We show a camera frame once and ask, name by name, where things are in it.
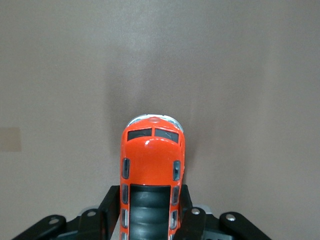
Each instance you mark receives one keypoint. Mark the brown tape patch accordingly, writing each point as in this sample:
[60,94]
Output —
[10,139]

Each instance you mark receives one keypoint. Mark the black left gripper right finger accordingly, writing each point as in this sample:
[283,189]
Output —
[187,215]

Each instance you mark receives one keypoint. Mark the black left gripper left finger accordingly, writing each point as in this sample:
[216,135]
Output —
[110,207]

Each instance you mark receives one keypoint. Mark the orange toy bus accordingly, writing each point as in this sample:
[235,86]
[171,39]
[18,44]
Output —
[152,162]

